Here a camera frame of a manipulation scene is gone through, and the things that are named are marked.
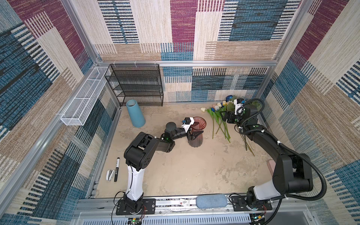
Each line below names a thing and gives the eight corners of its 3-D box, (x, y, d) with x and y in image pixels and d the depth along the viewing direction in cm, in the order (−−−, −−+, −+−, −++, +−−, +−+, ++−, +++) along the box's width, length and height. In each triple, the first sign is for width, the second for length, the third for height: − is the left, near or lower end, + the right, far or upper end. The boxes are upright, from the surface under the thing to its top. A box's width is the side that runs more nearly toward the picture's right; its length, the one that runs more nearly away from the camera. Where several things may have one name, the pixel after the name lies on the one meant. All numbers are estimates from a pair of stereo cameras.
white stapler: (105, 181, 84) (103, 179, 82) (109, 171, 88) (107, 169, 85) (112, 181, 84) (110, 179, 82) (115, 171, 88) (113, 169, 85)
